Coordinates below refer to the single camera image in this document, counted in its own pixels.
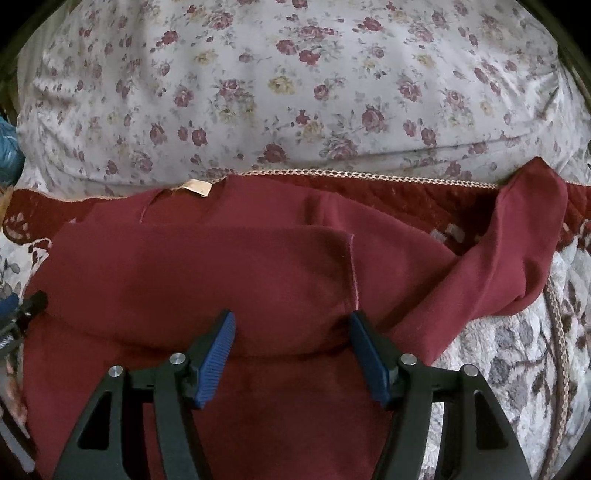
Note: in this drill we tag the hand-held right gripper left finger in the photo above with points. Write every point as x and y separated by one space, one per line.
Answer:
216 360

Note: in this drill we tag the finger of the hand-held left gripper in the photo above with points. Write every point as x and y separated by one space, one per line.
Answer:
33 303

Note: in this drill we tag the maroon shirt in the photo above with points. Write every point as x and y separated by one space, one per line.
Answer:
231 277

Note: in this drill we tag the red and white quilted bedspread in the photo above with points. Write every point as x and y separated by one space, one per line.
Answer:
508 369

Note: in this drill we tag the blue cloth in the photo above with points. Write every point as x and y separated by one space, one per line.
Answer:
7 152

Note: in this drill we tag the white floral pillow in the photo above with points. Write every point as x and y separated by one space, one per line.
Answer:
295 92

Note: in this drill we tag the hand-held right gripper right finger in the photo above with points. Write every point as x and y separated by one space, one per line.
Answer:
367 360

